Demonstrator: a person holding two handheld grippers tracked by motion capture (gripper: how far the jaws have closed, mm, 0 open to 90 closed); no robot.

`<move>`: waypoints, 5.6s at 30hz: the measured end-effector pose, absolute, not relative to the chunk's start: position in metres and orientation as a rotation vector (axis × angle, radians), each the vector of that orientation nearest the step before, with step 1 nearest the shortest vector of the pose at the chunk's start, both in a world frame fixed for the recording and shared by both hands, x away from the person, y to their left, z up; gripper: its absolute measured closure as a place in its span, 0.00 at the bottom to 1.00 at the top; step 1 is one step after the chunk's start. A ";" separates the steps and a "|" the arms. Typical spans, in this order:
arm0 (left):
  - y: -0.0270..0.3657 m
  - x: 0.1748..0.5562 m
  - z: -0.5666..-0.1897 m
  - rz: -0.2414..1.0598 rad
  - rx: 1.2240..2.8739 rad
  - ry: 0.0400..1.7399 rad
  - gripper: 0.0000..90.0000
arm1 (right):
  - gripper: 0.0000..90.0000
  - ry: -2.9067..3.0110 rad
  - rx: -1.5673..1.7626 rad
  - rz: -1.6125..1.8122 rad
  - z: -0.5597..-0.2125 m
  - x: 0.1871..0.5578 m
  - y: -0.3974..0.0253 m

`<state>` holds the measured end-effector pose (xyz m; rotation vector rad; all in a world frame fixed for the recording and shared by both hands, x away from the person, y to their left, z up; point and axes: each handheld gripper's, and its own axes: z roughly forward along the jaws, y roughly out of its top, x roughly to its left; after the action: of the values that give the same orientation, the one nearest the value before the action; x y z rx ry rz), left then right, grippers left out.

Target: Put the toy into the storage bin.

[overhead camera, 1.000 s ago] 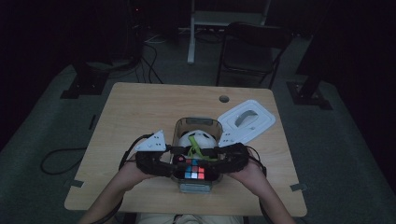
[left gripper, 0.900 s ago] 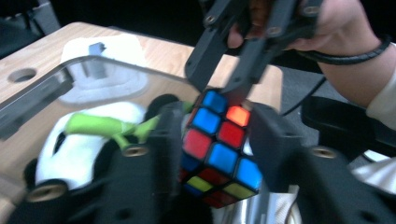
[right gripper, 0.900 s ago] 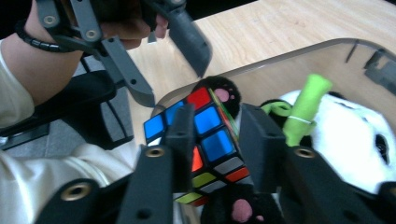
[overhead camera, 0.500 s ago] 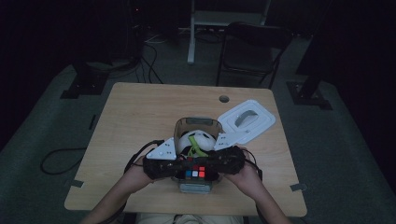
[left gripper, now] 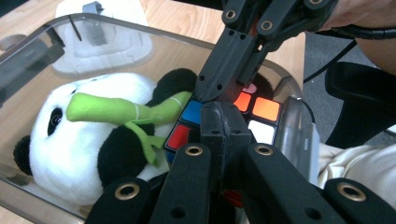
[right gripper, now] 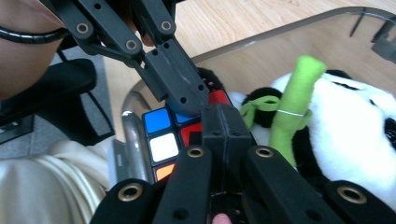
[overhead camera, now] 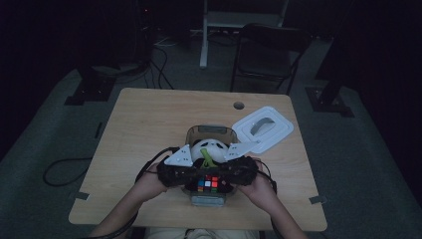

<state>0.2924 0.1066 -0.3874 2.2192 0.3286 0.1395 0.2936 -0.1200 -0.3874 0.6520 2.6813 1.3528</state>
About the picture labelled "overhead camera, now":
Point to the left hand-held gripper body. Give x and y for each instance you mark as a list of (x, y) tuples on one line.
[(179, 169)]

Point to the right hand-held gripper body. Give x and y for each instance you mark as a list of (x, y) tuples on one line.
[(239, 169)]

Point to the colourful puzzle cube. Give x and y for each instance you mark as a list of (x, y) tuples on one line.
[(208, 183)]

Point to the panda plush toy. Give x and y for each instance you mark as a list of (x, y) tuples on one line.
[(212, 151)]

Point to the clear grey storage box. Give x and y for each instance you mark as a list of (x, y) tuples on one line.
[(212, 199)]

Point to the white box lid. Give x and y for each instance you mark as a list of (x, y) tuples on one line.
[(265, 129)]

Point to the person's right hand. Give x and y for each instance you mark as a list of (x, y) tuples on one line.
[(258, 192)]

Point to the person's left hand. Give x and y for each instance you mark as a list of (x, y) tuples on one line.
[(151, 184)]

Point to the grey tape strip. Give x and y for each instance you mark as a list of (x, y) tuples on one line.
[(317, 199), (79, 195)]

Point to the small black floor marker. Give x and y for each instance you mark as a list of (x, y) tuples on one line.
[(98, 130)]

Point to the black stand base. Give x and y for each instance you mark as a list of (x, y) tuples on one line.
[(91, 89), (326, 101)]

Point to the black folding chair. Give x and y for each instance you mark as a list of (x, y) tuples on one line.
[(270, 56)]

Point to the dark computer tower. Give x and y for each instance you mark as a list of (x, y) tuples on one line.
[(145, 30)]

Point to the white metal desk frame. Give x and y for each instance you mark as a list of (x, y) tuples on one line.
[(212, 23)]

